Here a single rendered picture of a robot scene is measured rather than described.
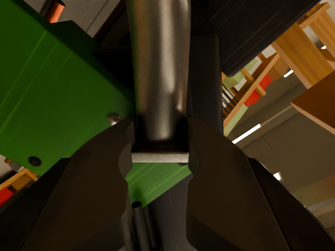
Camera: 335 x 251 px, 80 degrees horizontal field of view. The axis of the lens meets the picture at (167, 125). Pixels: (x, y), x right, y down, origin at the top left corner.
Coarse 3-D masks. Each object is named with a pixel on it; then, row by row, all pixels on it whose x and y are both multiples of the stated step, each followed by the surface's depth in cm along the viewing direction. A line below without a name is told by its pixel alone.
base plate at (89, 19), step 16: (32, 0) 39; (48, 0) 42; (64, 0) 46; (80, 0) 50; (96, 0) 55; (112, 0) 60; (64, 16) 50; (80, 16) 55; (96, 16) 61; (96, 32) 68
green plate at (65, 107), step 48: (0, 0) 11; (0, 48) 12; (48, 48) 12; (96, 48) 19; (0, 96) 14; (48, 96) 14; (96, 96) 14; (0, 144) 16; (48, 144) 16; (144, 192) 19
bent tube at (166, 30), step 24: (144, 0) 8; (168, 0) 8; (144, 24) 9; (168, 24) 9; (144, 48) 9; (168, 48) 9; (144, 72) 10; (168, 72) 10; (144, 96) 10; (168, 96) 10; (144, 120) 11; (168, 120) 11; (144, 144) 12; (168, 144) 12
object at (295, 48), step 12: (288, 36) 75; (300, 36) 75; (276, 48) 82; (288, 48) 77; (300, 48) 76; (312, 48) 75; (288, 60) 80; (300, 60) 77; (312, 60) 77; (324, 60) 76; (300, 72) 79; (312, 72) 78; (324, 72) 77; (312, 84) 79
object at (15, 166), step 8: (120, 0) 22; (120, 8) 22; (112, 16) 22; (120, 16) 22; (104, 24) 23; (112, 24) 23; (120, 24) 23; (128, 24) 22; (104, 32) 23; (112, 32) 23; (120, 32) 23; (128, 32) 23; (96, 40) 24; (104, 40) 23; (112, 40) 23; (120, 40) 23; (128, 40) 25; (8, 160) 33; (16, 168) 33
